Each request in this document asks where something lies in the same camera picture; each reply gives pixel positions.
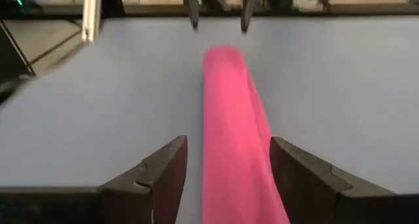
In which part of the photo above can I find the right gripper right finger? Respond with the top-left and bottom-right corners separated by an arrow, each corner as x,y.
270,136 -> 419,224

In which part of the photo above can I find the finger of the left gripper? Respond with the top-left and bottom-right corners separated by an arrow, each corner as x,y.
241,0 -> 263,33
183,0 -> 200,31

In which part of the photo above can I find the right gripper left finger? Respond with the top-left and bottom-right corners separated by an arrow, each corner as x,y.
0,135 -> 189,224

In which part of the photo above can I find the pink towel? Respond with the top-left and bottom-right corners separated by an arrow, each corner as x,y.
202,44 -> 291,224

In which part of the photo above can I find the white frame bar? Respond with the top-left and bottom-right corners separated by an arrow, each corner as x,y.
81,0 -> 103,44

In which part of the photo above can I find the black table frame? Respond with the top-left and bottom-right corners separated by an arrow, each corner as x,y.
101,4 -> 419,19

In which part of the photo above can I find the black diagonal frame strut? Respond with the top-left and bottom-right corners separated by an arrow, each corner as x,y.
0,20 -> 36,102

